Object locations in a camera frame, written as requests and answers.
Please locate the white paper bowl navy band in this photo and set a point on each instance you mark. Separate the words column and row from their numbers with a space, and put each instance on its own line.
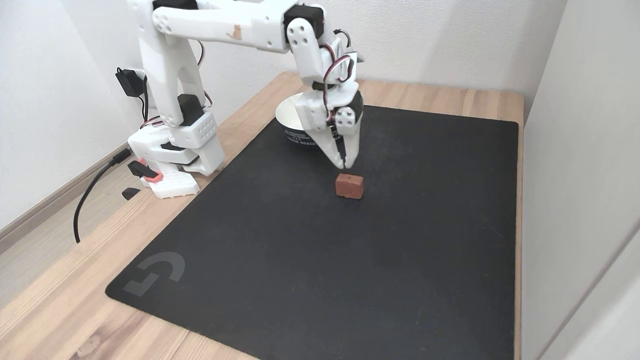
column 287, row 122

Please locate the red brick toy block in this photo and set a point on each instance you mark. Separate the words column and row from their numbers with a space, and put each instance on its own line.
column 349, row 186

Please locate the wooden baseboard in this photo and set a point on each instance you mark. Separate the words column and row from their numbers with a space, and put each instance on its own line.
column 50, row 205

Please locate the black power adapter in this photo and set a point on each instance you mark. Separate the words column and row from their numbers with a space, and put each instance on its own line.
column 131, row 82

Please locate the black and orange table clamp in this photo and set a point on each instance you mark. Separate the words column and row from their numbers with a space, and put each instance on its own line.
column 150, row 175

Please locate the black desk mat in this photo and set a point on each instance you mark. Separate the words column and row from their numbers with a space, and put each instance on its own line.
column 350, row 260

